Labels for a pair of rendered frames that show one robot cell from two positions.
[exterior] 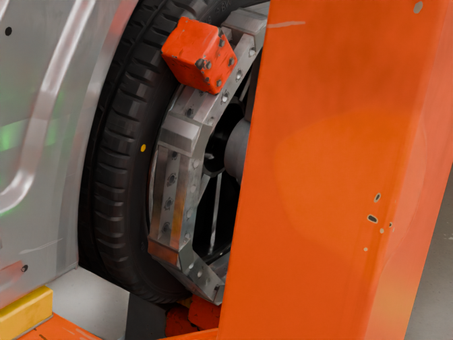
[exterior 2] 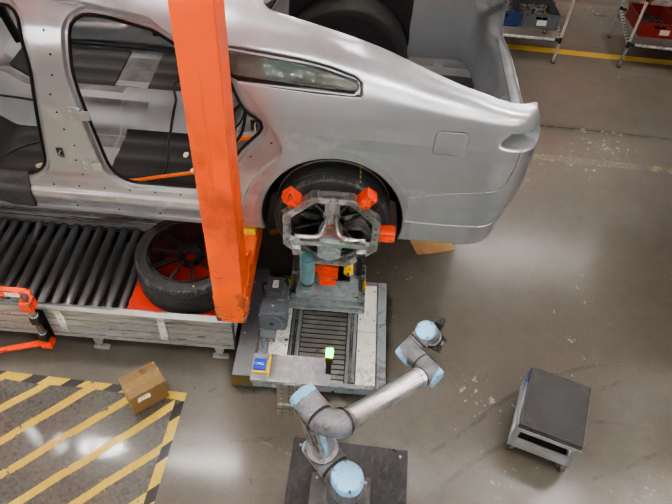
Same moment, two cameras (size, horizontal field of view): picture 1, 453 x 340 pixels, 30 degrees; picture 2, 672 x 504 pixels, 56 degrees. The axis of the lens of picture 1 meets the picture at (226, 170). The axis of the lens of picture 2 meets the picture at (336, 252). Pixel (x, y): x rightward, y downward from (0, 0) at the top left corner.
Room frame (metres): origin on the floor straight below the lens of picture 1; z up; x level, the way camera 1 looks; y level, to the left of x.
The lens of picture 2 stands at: (0.24, -2.19, 3.41)
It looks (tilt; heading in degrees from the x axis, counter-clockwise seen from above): 48 degrees down; 60
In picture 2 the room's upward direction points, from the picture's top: 4 degrees clockwise
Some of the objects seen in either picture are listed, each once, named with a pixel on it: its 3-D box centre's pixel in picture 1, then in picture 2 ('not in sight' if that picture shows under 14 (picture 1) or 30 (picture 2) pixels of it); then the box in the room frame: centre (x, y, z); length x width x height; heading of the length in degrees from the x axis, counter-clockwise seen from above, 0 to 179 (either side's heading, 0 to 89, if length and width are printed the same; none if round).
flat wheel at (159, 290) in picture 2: not in sight; (191, 262); (0.70, 0.43, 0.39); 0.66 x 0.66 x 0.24
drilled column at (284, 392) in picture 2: not in sight; (286, 390); (0.92, -0.55, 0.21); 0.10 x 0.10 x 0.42; 60
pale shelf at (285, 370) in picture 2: not in sight; (291, 370); (0.94, -0.56, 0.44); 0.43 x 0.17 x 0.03; 150
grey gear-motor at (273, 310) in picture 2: not in sight; (276, 302); (1.09, 0.02, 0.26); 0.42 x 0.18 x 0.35; 60
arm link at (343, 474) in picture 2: not in sight; (346, 481); (0.91, -1.26, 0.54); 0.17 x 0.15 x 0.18; 102
